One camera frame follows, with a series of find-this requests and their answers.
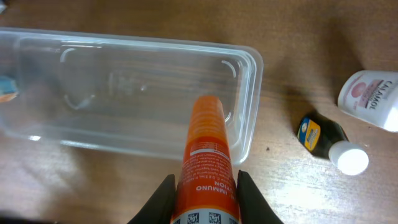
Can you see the white Calamine lotion bottle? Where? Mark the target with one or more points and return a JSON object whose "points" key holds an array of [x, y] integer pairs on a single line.
{"points": [[371, 96]]}

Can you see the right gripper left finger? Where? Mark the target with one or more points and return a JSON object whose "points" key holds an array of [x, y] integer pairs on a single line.
{"points": [[160, 206]]}

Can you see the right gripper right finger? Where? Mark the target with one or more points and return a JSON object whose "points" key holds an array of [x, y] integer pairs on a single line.
{"points": [[254, 208]]}

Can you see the clear plastic container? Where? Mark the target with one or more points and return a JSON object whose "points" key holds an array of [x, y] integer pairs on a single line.
{"points": [[125, 94]]}

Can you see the dark bottle white cap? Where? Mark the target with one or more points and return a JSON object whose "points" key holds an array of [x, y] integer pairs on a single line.
{"points": [[326, 139]]}

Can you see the orange tube white cap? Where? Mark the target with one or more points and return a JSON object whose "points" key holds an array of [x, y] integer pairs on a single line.
{"points": [[206, 190]]}

